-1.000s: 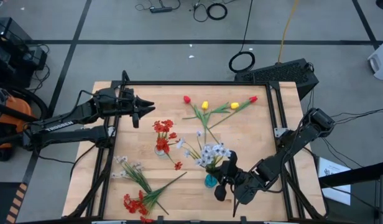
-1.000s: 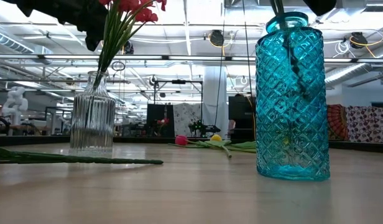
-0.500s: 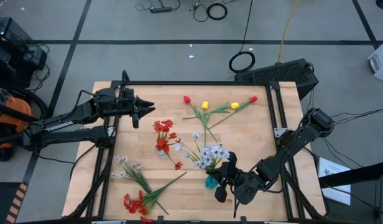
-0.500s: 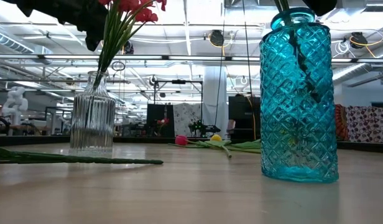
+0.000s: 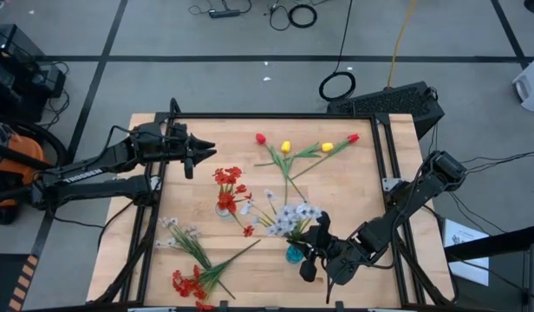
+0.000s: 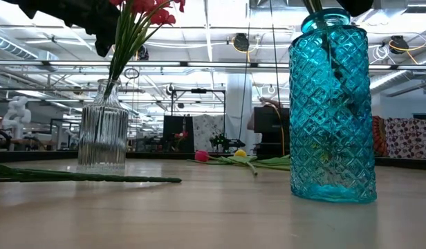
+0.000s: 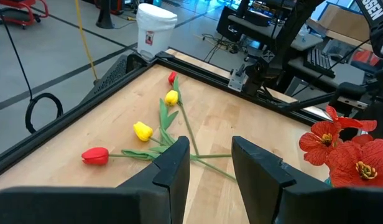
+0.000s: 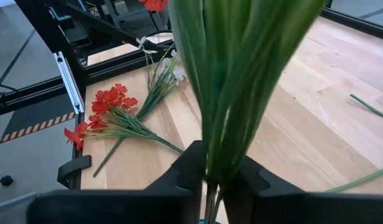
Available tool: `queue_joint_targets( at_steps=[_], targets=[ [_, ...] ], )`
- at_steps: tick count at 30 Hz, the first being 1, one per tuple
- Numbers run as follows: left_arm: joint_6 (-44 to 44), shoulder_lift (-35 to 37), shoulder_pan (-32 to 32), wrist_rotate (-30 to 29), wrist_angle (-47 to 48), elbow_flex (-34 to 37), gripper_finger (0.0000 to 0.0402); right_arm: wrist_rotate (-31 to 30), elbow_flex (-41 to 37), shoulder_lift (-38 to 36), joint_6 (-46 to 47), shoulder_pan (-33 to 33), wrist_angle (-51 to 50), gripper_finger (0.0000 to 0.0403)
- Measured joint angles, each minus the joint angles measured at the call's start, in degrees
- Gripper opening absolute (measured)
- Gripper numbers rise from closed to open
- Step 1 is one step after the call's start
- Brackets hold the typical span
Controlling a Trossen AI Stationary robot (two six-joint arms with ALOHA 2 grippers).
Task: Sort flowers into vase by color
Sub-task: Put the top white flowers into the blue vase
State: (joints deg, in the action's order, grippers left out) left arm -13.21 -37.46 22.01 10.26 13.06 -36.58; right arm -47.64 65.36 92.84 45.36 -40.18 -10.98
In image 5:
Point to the small black box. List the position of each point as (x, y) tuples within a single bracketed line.
[(48, 80)]

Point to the white plastic device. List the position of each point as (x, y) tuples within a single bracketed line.
[(531, 86)]

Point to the black metal table frame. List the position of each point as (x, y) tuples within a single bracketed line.
[(271, 115)]

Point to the red artificial flower spray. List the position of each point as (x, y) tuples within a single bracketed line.
[(186, 286), (225, 201)]

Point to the black perforated computer tower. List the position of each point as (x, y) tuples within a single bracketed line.
[(388, 102)]

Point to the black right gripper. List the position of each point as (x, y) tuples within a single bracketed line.
[(332, 255)]

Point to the yellow artificial tulip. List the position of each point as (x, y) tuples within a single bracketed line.
[(327, 147), (285, 146)]

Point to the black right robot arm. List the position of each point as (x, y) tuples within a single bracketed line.
[(405, 203)]

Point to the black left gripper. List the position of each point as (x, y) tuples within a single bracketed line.
[(178, 145)]

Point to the red artificial tulip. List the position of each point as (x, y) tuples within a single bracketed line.
[(260, 138), (353, 138)]

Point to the clear ribbed glass vase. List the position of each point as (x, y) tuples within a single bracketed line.
[(219, 213)]

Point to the black power strip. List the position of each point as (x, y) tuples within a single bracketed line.
[(223, 14)]

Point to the white artificial flower spray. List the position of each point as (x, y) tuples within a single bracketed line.
[(189, 245), (288, 216)]

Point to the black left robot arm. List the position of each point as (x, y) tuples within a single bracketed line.
[(119, 154)]

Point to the black metal stand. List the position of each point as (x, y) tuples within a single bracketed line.
[(488, 244)]

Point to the blue diamond-pattern glass vase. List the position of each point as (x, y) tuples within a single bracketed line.
[(293, 255)]

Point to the orange vacuum cleaner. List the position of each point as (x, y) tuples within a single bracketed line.
[(28, 145)]

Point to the white paper sheet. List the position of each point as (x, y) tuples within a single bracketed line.
[(462, 255)]

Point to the black equipment case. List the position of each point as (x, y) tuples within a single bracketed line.
[(11, 47)]

